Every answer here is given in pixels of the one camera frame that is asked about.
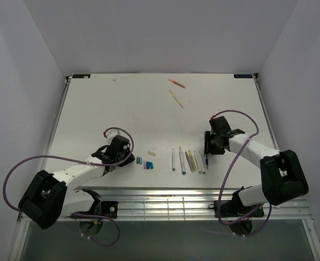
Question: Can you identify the blue ballpoint pen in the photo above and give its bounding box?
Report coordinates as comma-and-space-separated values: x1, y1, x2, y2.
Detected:
205, 155, 209, 170

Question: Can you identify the yellow highlighter pen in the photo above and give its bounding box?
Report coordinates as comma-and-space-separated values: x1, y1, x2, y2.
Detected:
188, 150, 197, 171

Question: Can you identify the clear yellow highlighter cap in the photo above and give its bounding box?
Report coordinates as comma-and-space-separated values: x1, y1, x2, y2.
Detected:
147, 151, 156, 157

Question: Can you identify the blue cap white marker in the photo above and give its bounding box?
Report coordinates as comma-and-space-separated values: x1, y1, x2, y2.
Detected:
179, 146, 186, 175

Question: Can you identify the yellow slim pen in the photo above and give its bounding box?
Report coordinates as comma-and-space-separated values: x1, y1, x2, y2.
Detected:
169, 89, 184, 109

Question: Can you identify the orange highlighter pen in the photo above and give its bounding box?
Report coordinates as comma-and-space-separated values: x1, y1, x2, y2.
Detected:
168, 78, 186, 89

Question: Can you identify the lavender acrylic marker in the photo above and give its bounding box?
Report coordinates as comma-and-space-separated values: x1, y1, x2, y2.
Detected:
194, 151, 202, 173

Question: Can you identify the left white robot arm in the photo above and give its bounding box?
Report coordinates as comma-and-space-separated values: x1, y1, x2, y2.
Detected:
18, 135, 135, 229

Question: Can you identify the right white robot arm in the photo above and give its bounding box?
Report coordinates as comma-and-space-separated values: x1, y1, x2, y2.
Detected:
204, 116, 309, 216

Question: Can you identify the right blue corner label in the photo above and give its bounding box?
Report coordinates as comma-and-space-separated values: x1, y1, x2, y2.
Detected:
233, 74, 253, 79

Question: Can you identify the blue corner label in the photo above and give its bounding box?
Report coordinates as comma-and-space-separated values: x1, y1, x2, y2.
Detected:
233, 74, 253, 79
72, 74, 91, 79

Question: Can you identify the left blue corner label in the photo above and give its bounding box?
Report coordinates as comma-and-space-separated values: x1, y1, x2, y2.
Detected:
72, 74, 91, 79

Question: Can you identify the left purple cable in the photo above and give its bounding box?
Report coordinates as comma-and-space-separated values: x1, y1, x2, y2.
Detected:
2, 127, 135, 247

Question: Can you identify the aluminium frame rail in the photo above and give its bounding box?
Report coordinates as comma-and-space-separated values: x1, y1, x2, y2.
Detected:
17, 187, 313, 221

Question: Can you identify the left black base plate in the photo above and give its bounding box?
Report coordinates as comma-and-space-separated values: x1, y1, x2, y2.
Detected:
70, 201, 119, 219

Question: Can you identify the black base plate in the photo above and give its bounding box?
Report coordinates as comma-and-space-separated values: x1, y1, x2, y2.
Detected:
70, 201, 119, 219
208, 200, 264, 218

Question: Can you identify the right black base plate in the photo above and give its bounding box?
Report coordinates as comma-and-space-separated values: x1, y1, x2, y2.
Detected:
208, 200, 264, 218

